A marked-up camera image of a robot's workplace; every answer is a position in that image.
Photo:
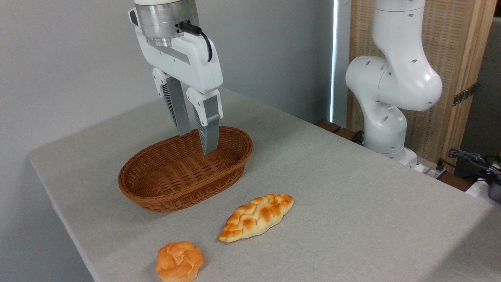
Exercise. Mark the wooden woven folding screen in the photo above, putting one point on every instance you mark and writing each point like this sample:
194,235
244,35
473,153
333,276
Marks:
450,39

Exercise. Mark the white power strip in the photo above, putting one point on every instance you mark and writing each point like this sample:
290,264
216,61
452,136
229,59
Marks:
428,170

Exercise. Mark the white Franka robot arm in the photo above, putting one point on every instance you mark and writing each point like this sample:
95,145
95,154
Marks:
399,78

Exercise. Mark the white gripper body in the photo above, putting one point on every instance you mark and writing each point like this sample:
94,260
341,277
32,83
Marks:
191,66

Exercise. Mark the grey tablecloth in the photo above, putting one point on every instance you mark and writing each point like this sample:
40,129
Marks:
352,219

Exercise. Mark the round orange bread bun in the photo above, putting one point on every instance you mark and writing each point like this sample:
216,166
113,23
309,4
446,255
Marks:
179,261

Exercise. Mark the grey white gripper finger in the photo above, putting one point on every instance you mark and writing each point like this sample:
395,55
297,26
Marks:
210,125
178,105

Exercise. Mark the brown wicker oval basket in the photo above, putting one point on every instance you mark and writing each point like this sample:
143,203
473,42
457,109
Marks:
231,166

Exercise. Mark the brown wooden board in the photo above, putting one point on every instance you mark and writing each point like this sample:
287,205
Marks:
328,125

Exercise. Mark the long braided bread loaf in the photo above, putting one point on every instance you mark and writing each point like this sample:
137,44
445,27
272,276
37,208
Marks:
254,217

